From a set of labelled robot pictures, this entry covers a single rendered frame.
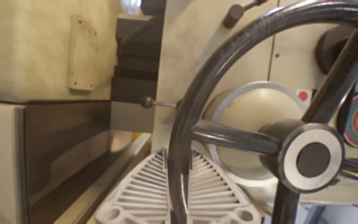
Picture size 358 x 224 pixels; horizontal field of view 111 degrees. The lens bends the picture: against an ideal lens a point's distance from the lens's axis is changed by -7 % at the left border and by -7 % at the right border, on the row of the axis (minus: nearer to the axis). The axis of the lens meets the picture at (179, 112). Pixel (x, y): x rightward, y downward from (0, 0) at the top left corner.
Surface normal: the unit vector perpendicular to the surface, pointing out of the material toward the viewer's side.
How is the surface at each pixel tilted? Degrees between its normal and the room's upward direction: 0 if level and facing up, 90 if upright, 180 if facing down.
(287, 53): 90
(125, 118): 90
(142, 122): 90
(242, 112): 112
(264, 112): 93
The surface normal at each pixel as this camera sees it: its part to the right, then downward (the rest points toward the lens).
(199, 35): 0.00, 0.10
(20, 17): 0.55, 0.12
